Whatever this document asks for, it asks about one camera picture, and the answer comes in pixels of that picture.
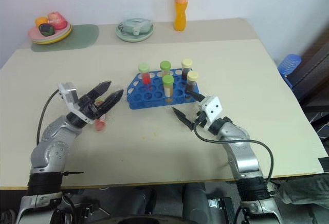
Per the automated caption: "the orange toy fruit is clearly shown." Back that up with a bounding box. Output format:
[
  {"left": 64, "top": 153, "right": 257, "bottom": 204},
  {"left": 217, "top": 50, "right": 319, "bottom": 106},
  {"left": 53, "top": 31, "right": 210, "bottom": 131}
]
[{"left": 34, "top": 16, "right": 50, "bottom": 28}]

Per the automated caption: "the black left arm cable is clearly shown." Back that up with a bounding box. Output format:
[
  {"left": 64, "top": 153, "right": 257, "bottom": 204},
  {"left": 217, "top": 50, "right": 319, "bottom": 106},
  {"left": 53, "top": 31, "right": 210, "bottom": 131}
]
[{"left": 36, "top": 88, "right": 62, "bottom": 146}]

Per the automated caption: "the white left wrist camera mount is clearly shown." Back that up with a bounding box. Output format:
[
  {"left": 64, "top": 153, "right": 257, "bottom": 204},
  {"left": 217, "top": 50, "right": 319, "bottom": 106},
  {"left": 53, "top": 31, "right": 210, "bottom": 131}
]
[{"left": 57, "top": 82, "right": 95, "bottom": 125}]

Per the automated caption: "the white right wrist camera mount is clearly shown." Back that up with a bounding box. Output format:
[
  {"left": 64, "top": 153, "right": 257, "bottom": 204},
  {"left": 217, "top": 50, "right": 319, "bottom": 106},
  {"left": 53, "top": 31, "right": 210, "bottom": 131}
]
[{"left": 197, "top": 96, "right": 223, "bottom": 130}]

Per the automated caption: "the pale tube with green cap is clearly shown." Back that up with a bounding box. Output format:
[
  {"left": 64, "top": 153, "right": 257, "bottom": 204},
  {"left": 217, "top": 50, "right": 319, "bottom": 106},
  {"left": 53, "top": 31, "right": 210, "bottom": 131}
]
[{"left": 159, "top": 60, "right": 172, "bottom": 78}]

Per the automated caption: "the dark wooden furniture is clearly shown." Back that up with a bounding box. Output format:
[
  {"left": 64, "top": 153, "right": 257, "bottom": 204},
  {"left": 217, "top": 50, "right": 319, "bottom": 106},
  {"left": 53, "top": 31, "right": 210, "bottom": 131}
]
[{"left": 284, "top": 28, "right": 329, "bottom": 113}]

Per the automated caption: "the dark grey rounded shape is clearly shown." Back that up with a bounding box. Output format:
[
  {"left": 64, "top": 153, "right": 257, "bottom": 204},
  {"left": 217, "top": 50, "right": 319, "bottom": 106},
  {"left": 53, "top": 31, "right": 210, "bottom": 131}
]
[{"left": 181, "top": 182, "right": 209, "bottom": 224}]

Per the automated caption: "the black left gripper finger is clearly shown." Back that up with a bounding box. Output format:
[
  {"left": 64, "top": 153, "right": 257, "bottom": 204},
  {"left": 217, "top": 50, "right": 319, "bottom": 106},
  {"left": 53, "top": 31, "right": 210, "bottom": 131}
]
[
  {"left": 88, "top": 80, "right": 113, "bottom": 102},
  {"left": 99, "top": 89, "right": 125, "bottom": 117}
]

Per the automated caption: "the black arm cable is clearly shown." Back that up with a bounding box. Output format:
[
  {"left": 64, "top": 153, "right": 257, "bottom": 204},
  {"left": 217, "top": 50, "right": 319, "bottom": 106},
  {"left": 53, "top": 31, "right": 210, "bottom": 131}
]
[
  {"left": 36, "top": 88, "right": 62, "bottom": 146},
  {"left": 193, "top": 123, "right": 274, "bottom": 185}
]

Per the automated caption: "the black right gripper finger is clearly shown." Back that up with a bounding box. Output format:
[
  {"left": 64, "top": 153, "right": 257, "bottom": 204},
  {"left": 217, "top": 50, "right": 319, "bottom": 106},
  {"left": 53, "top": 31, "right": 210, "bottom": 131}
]
[
  {"left": 171, "top": 106, "right": 195, "bottom": 132},
  {"left": 186, "top": 89, "right": 206, "bottom": 103}
]

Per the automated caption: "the black and green toy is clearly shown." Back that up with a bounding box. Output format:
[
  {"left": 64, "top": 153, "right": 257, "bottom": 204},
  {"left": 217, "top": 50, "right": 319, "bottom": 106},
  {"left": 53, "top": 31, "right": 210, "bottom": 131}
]
[{"left": 38, "top": 23, "right": 56, "bottom": 37}]

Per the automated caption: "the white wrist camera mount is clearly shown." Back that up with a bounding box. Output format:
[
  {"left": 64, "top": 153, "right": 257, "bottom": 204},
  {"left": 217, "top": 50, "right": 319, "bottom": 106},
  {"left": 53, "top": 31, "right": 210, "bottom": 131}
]
[
  {"left": 57, "top": 82, "right": 95, "bottom": 125},
  {"left": 197, "top": 96, "right": 223, "bottom": 130}
]

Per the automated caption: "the dark tube with yellow cap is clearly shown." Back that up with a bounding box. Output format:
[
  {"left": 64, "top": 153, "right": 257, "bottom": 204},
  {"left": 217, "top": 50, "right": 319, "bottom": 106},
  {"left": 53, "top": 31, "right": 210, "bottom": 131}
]
[
  {"left": 181, "top": 58, "right": 194, "bottom": 80},
  {"left": 185, "top": 70, "right": 199, "bottom": 93}
]

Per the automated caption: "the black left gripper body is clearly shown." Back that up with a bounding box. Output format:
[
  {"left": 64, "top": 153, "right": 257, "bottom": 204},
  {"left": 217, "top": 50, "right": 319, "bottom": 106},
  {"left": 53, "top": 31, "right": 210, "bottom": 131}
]
[{"left": 78, "top": 94, "right": 103, "bottom": 121}]

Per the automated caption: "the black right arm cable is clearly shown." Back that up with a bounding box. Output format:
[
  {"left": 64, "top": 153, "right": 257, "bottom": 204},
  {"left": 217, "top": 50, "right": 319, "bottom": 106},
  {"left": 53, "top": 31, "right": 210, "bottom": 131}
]
[{"left": 193, "top": 123, "right": 274, "bottom": 185}]

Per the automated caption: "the pink toy peach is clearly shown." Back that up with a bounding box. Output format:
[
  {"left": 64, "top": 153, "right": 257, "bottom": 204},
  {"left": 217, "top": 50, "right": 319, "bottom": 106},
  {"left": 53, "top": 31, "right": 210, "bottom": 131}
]
[{"left": 47, "top": 11, "right": 68, "bottom": 30}]

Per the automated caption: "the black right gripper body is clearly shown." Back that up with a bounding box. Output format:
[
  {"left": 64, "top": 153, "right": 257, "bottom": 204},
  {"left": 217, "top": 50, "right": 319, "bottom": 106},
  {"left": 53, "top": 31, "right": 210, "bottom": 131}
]
[{"left": 194, "top": 109, "right": 208, "bottom": 128}]

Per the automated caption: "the stack of coloured plates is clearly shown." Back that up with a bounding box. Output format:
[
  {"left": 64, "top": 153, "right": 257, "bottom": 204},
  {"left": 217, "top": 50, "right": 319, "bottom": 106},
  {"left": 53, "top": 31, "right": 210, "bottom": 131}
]
[{"left": 27, "top": 21, "right": 74, "bottom": 45}]

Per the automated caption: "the green placemat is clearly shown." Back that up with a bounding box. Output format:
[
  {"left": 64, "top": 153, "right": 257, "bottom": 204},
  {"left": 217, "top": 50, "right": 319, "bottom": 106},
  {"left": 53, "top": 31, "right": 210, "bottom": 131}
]
[{"left": 31, "top": 24, "right": 100, "bottom": 53}]

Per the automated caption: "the red tube with green cap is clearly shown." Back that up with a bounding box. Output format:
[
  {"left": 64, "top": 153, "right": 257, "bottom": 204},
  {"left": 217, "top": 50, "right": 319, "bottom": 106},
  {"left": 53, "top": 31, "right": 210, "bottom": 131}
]
[{"left": 138, "top": 62, "right": 152, "bottom": 85}]

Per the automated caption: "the yellow tube with green cap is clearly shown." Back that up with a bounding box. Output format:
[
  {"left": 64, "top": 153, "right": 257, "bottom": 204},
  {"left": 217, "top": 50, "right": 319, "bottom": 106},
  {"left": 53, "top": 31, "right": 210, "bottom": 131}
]
[{"left": 162, "top": 74, "right": 175, "bottom": 103}]

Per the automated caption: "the blue test tube rack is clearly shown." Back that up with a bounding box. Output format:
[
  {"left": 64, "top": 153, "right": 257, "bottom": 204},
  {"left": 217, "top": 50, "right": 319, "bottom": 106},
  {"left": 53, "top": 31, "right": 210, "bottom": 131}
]
[{"left": 126, "top": 68, "right": 200, "bottom": 110}]

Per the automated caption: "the pale green pouch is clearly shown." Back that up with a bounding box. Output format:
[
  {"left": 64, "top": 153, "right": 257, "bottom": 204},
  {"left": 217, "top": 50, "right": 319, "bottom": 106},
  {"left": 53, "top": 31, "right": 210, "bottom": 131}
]
[{"left": 119, "top": 18, "right": 153, "bottom": 36}]

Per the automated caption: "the blue plastic stool stack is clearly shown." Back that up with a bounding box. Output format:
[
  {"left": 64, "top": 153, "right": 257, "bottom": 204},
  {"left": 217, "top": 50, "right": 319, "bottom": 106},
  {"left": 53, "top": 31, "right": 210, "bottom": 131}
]
[{"left": 277, "top": 53, "right": 302, "bottom": 90}]

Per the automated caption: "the orange soda bottle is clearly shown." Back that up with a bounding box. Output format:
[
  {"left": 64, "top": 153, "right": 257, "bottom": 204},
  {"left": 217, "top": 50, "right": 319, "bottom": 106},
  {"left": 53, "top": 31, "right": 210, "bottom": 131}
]
[{"left": 173, "top": 0, "right": 190, "bottom": 32}]

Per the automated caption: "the pale green plate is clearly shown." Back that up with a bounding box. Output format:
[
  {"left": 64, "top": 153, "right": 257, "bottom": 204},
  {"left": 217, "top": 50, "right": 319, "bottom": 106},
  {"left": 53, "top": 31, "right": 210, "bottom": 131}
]
[{"left": 115, "top": 21, "right": 155, "bottom": 43}]

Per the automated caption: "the test tube with pink cap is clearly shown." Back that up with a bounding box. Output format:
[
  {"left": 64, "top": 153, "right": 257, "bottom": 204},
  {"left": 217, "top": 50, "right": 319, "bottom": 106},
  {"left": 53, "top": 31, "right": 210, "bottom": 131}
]
[{"left": 94, "top": 100, "right": 107, "bottom": 133}]

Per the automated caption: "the grey cloth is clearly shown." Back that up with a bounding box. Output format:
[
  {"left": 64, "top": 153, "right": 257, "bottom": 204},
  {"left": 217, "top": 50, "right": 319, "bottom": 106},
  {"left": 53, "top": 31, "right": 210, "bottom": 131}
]
[{"left": 278, "top": 174, "right": 329, "bottom": 206}]

